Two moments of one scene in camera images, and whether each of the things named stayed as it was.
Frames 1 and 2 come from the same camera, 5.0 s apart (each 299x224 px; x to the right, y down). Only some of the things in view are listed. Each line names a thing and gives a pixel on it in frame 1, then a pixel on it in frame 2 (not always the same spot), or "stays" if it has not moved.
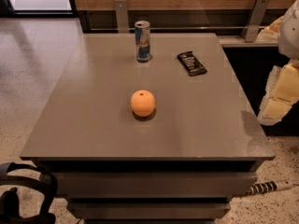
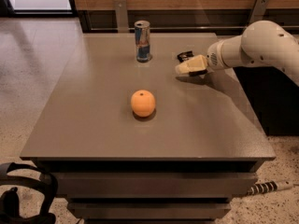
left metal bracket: [122, 17] stays
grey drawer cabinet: [149, 128] stays
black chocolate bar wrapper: [192, 63] stays
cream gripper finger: [281, 94] -> [195, 63]
